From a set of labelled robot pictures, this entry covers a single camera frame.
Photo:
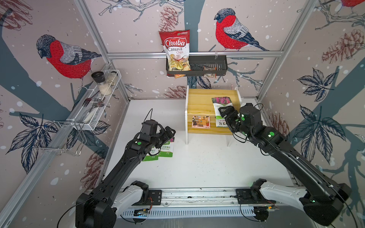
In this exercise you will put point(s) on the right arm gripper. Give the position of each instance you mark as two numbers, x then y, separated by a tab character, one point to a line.
234	113

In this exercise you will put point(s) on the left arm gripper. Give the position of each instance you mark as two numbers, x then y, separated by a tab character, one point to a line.
166	137

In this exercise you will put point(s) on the white seed packet shelf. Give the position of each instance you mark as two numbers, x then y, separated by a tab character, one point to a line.
221	123

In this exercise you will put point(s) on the green seed bag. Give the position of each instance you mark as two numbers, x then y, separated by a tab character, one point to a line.
152	155
167	149

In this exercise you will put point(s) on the white mimosa seed bag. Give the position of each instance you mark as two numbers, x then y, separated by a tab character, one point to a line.
219	102

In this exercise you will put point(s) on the picture seed packet shelf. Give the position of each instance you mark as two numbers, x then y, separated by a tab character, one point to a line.
201	122

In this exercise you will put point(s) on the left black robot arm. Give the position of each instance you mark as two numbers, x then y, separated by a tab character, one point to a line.
96	210

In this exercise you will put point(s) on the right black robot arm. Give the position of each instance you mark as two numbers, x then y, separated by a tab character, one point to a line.
322	199

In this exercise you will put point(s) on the wooden two-tier shelf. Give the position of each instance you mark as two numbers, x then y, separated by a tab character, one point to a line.
198	102

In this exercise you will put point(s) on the red Chuba cassava chips bag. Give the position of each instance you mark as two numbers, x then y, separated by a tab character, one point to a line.
176	45

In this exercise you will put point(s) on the black lid grinder bottle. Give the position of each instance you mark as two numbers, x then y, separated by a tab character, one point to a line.
103	86

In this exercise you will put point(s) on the black wall basket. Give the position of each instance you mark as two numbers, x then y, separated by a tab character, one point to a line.
201	65

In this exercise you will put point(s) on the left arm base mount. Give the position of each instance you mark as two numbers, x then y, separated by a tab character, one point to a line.
148	197

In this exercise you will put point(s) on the white wire wall rack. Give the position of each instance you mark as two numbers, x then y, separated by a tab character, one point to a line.
96	101

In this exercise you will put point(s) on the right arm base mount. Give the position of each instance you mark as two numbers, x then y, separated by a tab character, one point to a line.
252	195

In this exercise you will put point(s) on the fork in wire rack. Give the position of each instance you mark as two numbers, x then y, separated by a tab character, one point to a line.
88	100

